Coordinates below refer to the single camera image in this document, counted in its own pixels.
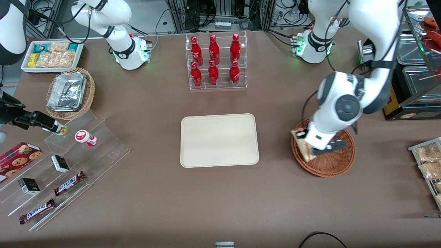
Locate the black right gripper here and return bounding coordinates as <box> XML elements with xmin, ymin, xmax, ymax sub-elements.
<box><xmin>0</xmin><ymin>90</ymin><xmax>59</xmax><ymax>134</ymax></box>

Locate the triangular sandwich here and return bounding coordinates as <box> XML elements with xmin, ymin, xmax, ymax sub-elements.
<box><xmin>290</xmin><ymin>128</ymin><xmax>317</xmax><ymax>163</ymax></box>

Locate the brown wicker basket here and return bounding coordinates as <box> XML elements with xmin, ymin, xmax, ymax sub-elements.
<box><xmin>291</xmin><ymin>117</ymin><xmax>356</xmax><ymax>178</ymax></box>

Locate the light wicker basket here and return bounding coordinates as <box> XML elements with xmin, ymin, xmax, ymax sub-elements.
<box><xmin>45</xmin><ymin>68</ymin><xmax>95</xmax><ymax>121</ymax></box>

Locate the beige plastic tray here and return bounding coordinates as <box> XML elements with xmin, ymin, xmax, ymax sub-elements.
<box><xmin>180</xmin><ymin>113</ymin><xmax>260</xmax><ymax>168</ymax></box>

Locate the stack of foil trays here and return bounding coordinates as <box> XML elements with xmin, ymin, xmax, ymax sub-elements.
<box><xmin>47</xmin><ymin>72</ymin><xmax>87</xmax><ymax>112</ymax></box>

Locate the red and white cup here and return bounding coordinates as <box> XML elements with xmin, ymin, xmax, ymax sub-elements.
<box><xmin>75</xmin><ymin>130</ymin><xmax>98</xmax><ymax>147</ymax></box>

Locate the small black box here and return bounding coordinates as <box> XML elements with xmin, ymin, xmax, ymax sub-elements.
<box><xmin>18</xmin><ymin>177</ymin><xmax>41</xmax><ymax>195</ymax></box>
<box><xmin>51</xmin><ymin>155</ymin><xmax>71</xmax><ymax>173</ymax></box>

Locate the red cookie box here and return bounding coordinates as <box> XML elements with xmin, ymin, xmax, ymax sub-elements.
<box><xmin>0</xmin><ymin>142</ymin><xmax>43</xmax><ymax>184</ymax></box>

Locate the white snack bin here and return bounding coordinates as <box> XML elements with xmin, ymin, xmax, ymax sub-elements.
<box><xmin>21</xmin><ymin>40</ymin><xmax>84</xmax><ymax>74</ymax></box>

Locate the clear bag of crackers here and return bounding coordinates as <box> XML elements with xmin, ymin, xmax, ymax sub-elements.
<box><xmin>48</xmin><ymin>42</ymin><xmax>70</xmax><ymax>53</ymax></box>
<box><xmin>36</xmin><ymin>51</ymin><xmax>76</xmax><ymax>68</ymax></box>

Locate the clear acrylic stepped shelf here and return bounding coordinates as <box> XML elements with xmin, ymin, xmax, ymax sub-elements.
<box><xmin>0</xmin><ymin>109</ymin><xmax>131</xmax><ymax>232</ymax></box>

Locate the snickers bar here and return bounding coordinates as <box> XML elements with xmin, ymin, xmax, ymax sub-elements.
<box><xmin>19</xmin><ymin>198</ymin><xmax>56</xmax><ymax>225</ymax></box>
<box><xmin>54</xmin><ymin>171</ymin><xmax>86</xmax><ymax>197</ymax></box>

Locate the metal rack with snacks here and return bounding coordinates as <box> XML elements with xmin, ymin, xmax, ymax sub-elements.
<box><xmin>408</xmin><ymin>137</ymin><xmax>441</xmax><ymax>211</ymax></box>

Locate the red cola bottle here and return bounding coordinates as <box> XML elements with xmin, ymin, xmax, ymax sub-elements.
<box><xmin>208</xmin><ymin>35</ymin><xmax>221</xmax><ymax>65</ymax></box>
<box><xmin>229</xmin><ymin>60</ymin><xmax>240</xmax><ymax>87</ymax></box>
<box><xmin>229</xmin><ymin>33</ymin><xmax>242</xmax><ymax>63</ymax></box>
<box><xmin>208</xmin><ymin>60</ymin><xmax>220</xmax><ymax>86</ymax></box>
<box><xmin>190</xmin><ymin>61</ymin><xmax>203</xmax><ymax>88</ymax></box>
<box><xmin>190</xmin><ymin>36</ymin><xmax>204</xmax><ymax>67</ymax></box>

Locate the clear acrylic bottle rack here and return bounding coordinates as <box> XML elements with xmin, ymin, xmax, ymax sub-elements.
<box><xmin>185</xmin><ymin>31</ymin><xmax>248</xmax><ymax>91</ymax></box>

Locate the steel food pan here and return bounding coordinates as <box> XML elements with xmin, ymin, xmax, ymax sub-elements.
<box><xmin>402</xmin><ymin>65</ymin><xmax>441</xmax><ymax>103</ymax></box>
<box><xmin>396</xmin><ymin>32</ymin><xmax>430</xmax><ymax>66</ymax></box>

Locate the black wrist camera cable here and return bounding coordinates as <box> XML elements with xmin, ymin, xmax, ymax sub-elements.
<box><xmin>302</xmin><ymin>90</ymin><xmax>319</xmax><ymax>130</ymax></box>

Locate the black cable loop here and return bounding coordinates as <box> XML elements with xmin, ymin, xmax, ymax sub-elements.
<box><xmin>298</xmin><ymin>231</ymin><xmax>348</xmax><ymax>248</ymax></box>

